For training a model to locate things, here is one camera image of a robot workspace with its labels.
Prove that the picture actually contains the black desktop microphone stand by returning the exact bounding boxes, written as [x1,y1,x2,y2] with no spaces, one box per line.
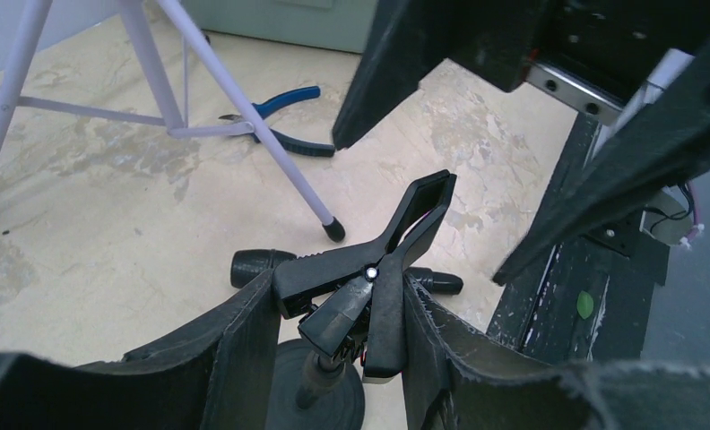
[265,169,456,429]

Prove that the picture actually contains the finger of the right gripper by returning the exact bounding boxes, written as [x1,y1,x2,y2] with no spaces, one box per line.
[331,0,546,151]

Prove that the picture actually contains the blue handled cutting pliers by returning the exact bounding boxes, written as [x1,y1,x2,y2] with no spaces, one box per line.
[215,85,342,164]

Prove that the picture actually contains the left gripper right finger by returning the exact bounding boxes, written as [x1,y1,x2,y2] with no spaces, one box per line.
[402,278,710,429]

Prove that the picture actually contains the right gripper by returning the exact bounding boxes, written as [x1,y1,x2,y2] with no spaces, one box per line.
[449,1,710,286]

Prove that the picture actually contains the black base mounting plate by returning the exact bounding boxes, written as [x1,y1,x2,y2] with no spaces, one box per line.
[485,112,671,365]

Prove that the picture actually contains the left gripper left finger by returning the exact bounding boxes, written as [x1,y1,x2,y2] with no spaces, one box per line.
[0,271,280,429]

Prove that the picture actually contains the lilac folding music stand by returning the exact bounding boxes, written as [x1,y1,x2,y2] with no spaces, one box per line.
[0,0,347,244]

